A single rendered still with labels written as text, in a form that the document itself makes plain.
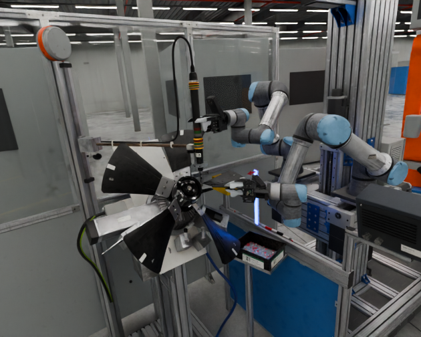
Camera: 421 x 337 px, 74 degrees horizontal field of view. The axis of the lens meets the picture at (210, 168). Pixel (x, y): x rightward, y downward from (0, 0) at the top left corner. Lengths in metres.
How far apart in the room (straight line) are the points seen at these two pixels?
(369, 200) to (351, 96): 0.83
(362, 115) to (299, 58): 3.59
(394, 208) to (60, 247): 1.73
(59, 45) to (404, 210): 1.59
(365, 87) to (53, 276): 2.11
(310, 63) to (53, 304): 4.89
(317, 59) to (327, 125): 4.35
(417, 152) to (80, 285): 4.42
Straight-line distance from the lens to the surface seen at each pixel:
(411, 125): 4.75
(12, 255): 1.95
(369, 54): 1.78
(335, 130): 1.20
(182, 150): 1.36
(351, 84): 1.79
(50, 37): 1.61
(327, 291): 1.51
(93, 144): 1.55
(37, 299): 2.11
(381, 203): 1.10
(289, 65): 5.15
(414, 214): 1.07
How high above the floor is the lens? 1.65
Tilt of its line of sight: 17 degrees down
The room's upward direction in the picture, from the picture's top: 4 degrees counter-clockwise
